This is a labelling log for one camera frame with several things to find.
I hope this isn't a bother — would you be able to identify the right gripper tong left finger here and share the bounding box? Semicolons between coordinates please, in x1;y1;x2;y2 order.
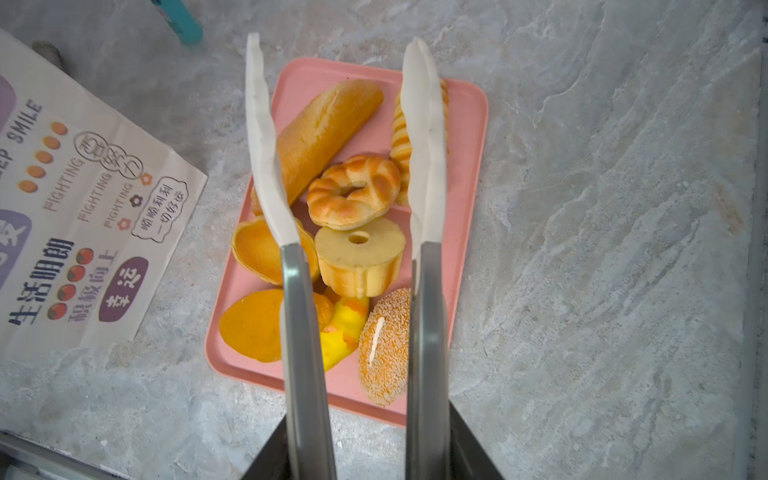
245;32;336;479

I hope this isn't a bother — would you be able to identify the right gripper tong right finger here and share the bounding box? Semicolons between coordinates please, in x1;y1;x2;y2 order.
400;38;450;479

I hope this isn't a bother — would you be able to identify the striped twisted fake bread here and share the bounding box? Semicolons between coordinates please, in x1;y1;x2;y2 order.
389;93;412;206

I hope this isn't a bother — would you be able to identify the long baguette fake bread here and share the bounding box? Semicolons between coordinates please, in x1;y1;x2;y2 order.
276;79;384;204

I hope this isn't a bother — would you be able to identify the white printed paper bag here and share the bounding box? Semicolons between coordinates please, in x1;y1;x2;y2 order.
1;33;206;358

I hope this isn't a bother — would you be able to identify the small yellow fake bread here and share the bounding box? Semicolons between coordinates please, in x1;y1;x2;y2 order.
320;297;370;371

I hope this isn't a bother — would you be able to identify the sesame oval fake bread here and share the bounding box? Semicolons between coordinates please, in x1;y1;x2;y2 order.
358;288;412;407

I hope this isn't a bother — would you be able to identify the flat orange oval fake bread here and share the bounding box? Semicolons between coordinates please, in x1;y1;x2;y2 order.
218;288;336;364

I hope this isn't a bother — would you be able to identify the orange tart fake bread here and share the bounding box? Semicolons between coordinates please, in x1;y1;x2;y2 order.
231;215;320;286

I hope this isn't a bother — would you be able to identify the teal plastic bottle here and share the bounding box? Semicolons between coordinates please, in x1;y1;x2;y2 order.
151;0;203;45

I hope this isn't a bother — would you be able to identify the braided ring fake bread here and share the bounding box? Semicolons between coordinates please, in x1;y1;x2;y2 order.
307;155;401;231

